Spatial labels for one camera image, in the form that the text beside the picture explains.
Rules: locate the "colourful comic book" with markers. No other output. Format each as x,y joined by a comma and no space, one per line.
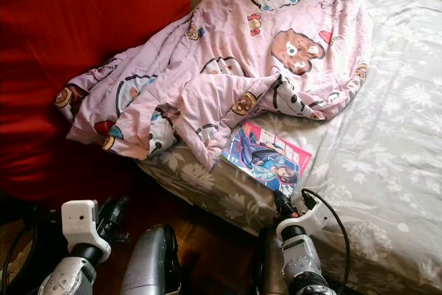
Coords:
269,158

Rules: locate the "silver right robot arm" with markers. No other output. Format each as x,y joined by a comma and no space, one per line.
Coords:
304,264

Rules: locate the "grey robot left leg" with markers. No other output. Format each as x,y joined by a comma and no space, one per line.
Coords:
148,264

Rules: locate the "grey robot leg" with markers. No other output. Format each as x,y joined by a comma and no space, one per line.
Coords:
148,264
271,267

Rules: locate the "grey robot right leg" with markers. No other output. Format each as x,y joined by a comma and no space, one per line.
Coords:
271,267

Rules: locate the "brown cardboard scraps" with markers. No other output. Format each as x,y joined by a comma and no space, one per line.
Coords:
7,243

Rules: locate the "pink cartoon bear blanket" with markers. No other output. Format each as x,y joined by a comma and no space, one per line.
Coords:
262,60

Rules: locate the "bed with beige floral sheet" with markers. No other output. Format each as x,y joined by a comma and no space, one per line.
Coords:
394,101

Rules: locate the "red beanbag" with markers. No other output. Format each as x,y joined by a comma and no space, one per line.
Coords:
83,53

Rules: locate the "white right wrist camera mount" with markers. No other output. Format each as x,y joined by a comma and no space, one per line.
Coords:
304,220

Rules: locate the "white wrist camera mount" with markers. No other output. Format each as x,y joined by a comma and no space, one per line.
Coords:
79,229
304,220

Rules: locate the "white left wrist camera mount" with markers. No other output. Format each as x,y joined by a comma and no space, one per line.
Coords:
79,229

